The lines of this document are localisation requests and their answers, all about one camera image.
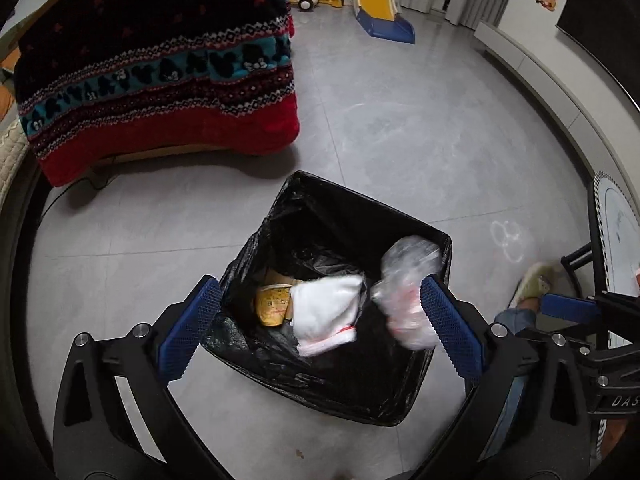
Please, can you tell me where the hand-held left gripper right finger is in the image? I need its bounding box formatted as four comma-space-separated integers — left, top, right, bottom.
410, 275, 592, 480

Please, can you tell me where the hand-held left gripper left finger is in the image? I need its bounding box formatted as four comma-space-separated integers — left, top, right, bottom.
52, 275, 231, 480

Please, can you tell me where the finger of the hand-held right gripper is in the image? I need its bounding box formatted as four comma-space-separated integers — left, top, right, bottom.
541, 291, 640, 328
515, 326, 610, 362

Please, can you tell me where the clear plastic bag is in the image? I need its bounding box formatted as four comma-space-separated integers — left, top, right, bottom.
371, 235, 443, 352

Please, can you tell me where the black bag-lined trash bin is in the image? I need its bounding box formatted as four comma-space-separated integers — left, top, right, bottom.
201, 170, 453, 428

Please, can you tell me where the person's right forearm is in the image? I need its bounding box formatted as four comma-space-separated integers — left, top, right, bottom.
599, 417, 640, 480

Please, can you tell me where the fuzzy beige slipper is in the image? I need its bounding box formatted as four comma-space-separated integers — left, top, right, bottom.
509, 261, 557, 311

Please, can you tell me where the person's jeans leg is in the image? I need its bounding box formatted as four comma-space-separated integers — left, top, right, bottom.
492, 305, 543, 461

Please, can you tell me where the yellow noodle cup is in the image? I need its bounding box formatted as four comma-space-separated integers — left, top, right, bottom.
255, 283, 296, 328

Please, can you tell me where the round white checker-edged table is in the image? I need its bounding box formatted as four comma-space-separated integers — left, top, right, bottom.
560, 172, 640, 350

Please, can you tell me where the white cloth with red trim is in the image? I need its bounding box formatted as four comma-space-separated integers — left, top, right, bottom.
289, 275, 365, 358

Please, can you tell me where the white low television cabinet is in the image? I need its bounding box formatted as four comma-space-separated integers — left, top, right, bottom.
473, 20, 640, 241

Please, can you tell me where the beige quilted mat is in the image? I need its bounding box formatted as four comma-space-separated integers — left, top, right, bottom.
0, 119, 29, 207

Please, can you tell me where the red and navy printed blanket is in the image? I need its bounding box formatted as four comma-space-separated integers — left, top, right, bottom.
14, 0, 301, 188

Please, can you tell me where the black television screen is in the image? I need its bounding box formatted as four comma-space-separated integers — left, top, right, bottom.
556, 0, 640, 112

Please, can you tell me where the orange cushion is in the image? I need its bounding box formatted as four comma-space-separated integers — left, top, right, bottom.
0, 54, 22, 128

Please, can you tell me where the black floor cable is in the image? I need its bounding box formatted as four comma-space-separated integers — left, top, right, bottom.
41, 167, 117, 217

